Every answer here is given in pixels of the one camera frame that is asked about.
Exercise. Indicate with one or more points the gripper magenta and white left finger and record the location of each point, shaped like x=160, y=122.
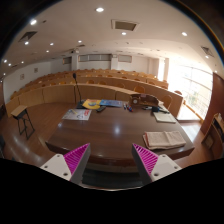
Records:
x=70, y=166

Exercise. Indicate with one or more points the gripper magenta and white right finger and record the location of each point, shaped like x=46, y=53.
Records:
x=151, y=166

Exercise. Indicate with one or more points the folded beige towel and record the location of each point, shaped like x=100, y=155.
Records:
x=163, y=140

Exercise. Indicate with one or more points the white paper sheet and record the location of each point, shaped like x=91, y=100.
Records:
x=163, y=117

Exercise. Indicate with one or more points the white poster with pictures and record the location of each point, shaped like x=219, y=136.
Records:
x=77, y=114

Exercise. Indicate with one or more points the black microphone stand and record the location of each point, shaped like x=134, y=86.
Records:
x=78, y=90

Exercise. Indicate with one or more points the small wooden lectern stand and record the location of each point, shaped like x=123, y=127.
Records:
x=22, y=117

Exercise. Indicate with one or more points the red and blue markers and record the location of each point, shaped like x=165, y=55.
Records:
x=127, y=107

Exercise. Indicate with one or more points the yellow booklet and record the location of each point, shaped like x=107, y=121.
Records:
x=91, y=104

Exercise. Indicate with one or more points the black remote control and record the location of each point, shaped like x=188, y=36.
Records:
x=101, y=109

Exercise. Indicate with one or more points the wooden side cabinet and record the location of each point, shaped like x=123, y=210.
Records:
x=214, y=137

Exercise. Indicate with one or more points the blue booklet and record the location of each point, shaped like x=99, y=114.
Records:
x=111, y=103

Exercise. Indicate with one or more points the curved wooden front desk row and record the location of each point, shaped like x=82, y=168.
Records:
x=67, y=94

